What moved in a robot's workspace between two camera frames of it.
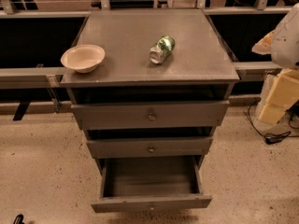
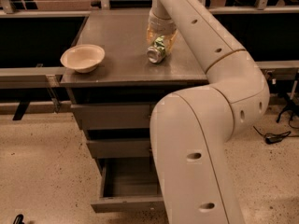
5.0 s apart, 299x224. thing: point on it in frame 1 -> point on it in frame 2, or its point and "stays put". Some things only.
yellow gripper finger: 263,47 -> 163,26
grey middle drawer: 106,148 stays put
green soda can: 163,47 stays put
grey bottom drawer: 150,183 stays put
